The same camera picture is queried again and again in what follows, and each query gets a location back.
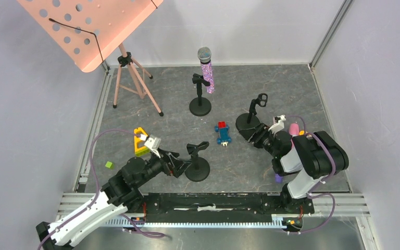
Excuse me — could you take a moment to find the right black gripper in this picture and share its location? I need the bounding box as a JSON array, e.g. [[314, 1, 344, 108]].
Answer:
[[238, 122, 278, 158]]

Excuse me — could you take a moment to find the small green cube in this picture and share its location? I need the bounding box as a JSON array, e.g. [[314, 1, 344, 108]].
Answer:
[[105, 161, 114, 169]]

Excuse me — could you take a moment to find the red blue toy car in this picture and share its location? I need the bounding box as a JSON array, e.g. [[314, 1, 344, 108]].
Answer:
[[215, 121, 232, 147]]

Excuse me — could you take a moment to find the purple toy microphone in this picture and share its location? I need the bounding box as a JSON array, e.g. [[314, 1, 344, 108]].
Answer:
[[275, 174, 283, 183]]

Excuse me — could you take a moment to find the black microphone stand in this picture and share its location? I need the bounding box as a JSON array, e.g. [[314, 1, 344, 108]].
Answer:
[[235, 93, 268, 131], [189, 73, 211, 117], [185, 141, 210, 182]]

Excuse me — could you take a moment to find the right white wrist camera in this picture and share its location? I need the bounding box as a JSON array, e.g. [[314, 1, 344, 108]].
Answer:
[[268, 115, 286, 134]]

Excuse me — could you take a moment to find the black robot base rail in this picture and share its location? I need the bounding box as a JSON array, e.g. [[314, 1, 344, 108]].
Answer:
[[127, 192, 315, 223]]

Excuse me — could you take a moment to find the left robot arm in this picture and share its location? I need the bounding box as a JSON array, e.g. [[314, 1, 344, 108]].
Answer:
[[36, 149, 192, 249]]

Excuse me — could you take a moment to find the pink toy microphone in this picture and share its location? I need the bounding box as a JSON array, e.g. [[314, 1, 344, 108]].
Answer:
[[289, 123, 300, 137]]

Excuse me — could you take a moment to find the purple cable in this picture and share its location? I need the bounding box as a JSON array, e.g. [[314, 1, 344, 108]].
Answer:
[[284, 115, 337, 235], [37, 129, 142, 250]]

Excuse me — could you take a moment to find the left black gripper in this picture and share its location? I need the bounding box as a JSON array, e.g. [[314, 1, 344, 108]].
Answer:
[[134, 147, 192, 188]]

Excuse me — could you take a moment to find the glitter microphone silver head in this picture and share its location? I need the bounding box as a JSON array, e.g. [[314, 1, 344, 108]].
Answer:
[[197, 47, 215, 94]]

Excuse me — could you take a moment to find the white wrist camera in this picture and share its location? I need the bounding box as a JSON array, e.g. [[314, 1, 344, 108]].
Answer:
[[138, 134, 161, 158], [268, 115, 286, 134]]

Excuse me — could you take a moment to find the pink music stand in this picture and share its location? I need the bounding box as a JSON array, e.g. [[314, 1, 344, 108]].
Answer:
[[19, 0, 164, 116]]

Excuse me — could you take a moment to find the yellow triangle toy block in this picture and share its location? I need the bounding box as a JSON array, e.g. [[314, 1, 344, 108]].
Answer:
[[133, 127, 151, 157]]

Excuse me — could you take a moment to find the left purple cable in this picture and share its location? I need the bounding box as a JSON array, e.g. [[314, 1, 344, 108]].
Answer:
[[37, 129, 142, 250]]

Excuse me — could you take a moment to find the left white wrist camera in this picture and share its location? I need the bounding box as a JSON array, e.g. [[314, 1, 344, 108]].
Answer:
[[138, 134, 161, 158]]

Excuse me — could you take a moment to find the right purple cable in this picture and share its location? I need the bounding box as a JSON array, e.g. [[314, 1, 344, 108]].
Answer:
[[284, 115, 337, 235]]

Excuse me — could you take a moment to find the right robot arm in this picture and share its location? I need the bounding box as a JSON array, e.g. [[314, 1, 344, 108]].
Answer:
[[238, 123, 349, 213]]

